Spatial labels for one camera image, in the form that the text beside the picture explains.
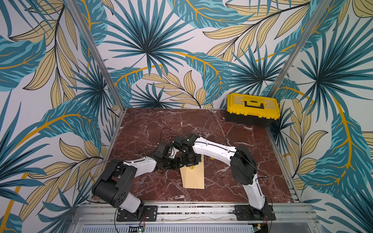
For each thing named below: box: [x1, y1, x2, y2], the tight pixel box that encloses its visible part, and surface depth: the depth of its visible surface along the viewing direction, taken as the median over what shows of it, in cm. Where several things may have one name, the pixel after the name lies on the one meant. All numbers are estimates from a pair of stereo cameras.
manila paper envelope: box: [179, 154, 205, 190], surface depth 88 cm
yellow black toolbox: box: [225, 93, 281, 128], surface depth 102 cm
